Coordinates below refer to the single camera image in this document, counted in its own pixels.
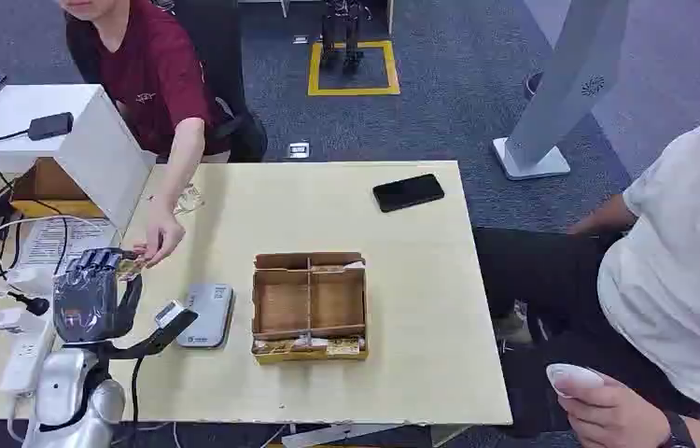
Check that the black power adapter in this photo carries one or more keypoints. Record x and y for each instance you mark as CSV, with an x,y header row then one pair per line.
x,y
50,126

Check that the black office chair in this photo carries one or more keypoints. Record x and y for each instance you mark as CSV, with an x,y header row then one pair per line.
x,y
226,68

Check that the grey card reader device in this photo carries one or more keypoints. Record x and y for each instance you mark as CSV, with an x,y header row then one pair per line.
x,y
208,315

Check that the white oval remote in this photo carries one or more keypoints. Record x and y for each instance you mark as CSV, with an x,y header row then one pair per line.
x,y
572,376

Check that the person's right hand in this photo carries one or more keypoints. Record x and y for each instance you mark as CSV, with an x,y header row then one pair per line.
x,y
161,238

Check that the small floor outlet plate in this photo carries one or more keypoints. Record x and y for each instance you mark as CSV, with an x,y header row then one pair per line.
x,y
300,39

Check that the silver floor socket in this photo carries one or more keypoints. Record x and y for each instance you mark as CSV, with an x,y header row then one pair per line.
x,y
298,149

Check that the clear plastic wrapper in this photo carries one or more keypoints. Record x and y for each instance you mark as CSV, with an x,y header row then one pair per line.
x,y
189,199

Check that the white desk riser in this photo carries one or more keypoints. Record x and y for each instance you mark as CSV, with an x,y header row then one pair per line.
x,y
96,154

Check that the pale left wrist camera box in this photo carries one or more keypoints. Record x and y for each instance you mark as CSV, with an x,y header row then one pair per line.
x,y
170,313

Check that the white floor stand pillar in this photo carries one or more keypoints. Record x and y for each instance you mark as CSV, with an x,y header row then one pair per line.
x,y
563,86

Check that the wooden card box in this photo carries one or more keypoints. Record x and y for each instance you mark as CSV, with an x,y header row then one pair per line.
x,y
310,303

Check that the person in white top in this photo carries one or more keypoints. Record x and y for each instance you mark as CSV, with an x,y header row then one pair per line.
x,y
665,278

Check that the brown cardboard box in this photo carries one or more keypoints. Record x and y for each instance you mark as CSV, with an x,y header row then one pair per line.
x,y
47,188

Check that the person in red top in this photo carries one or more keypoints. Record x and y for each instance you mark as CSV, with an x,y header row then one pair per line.
x,y
158,80

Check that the black robot legs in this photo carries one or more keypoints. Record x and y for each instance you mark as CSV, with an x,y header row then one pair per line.
x,y
342,34

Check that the stack of cards in box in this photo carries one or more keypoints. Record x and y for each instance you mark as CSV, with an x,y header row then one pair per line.
x,y
307,347

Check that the small printed card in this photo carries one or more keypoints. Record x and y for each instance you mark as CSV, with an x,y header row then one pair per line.
x,y
129,269

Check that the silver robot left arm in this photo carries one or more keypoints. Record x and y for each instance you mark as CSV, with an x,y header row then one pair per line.
x,y
68,396

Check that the black smartphone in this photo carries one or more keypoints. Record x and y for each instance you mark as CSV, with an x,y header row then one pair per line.
x,y
408,192

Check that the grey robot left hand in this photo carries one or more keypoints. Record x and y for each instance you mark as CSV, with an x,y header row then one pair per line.
x,y
87,306

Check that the white power strip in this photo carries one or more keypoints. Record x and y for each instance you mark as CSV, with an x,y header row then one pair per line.
x,y
27,358

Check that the printed paper sheet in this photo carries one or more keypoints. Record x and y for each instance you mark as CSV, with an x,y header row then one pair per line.
x,y
78,238

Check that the black plug connector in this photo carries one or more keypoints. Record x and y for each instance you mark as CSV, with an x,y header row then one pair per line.
x,y
33,303

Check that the person's hand with watch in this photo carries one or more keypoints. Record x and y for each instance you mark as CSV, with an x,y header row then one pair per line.
x,y
610,417

